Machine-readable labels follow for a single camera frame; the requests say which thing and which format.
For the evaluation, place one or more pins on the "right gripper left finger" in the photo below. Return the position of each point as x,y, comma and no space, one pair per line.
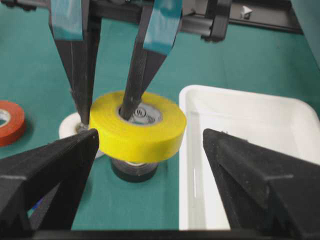
41,188

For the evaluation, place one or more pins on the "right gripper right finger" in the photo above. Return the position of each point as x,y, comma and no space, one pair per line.
262,189

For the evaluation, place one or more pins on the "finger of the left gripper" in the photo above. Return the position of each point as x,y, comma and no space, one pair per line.
76,33
157,31

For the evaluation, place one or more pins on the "yellow tape roll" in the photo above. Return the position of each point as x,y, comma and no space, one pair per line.
154,134

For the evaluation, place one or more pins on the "white tape roll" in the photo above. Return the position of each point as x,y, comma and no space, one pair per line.
71,125

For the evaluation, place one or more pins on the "white plastic tray case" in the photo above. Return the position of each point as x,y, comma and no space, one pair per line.
282,124

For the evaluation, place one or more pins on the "red tape roll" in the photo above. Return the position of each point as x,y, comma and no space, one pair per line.
15,123

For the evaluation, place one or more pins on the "black tape roll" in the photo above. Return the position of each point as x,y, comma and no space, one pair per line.
133,172

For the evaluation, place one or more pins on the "green table cloth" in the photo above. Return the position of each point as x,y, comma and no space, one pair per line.
32,75

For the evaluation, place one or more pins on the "black aluminium frame rail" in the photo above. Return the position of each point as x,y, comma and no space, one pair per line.
210,18

